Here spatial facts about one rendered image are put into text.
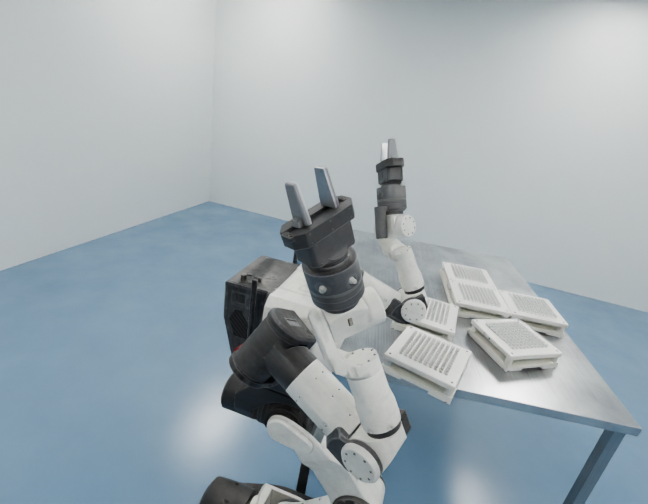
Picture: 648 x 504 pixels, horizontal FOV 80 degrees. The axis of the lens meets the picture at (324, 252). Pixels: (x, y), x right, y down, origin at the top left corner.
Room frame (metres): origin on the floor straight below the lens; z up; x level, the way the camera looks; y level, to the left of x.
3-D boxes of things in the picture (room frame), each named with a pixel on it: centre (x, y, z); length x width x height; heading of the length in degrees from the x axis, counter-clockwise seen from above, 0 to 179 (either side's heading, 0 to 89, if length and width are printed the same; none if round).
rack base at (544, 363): (1.36, -0.81, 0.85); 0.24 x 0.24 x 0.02; 19
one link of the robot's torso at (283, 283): (0.90, 0.06, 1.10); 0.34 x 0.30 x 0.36; 166
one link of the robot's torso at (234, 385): (0.91, 0.09, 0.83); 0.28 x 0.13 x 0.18; 76
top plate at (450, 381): (1.15, -0.42, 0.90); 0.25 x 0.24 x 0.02; 62
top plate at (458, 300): (1.68, -0.76, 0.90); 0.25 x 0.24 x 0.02; 84
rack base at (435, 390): (1.15, -0.42, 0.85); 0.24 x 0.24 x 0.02; 62
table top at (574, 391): (1.81, -0.63, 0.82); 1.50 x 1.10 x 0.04; 175
